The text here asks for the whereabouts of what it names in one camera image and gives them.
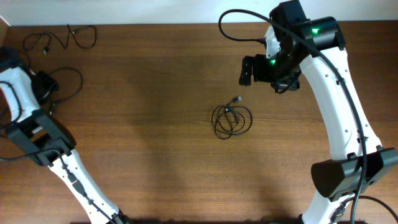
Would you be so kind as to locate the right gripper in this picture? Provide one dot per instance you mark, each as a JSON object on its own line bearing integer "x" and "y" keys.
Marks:
{"x": 258, "y": 61}

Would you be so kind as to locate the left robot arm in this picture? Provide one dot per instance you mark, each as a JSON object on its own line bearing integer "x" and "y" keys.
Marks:
{"x": 43, "y": 139}

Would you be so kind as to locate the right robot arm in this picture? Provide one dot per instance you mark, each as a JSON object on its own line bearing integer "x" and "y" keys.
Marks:
{"x": 358, "y": 158}

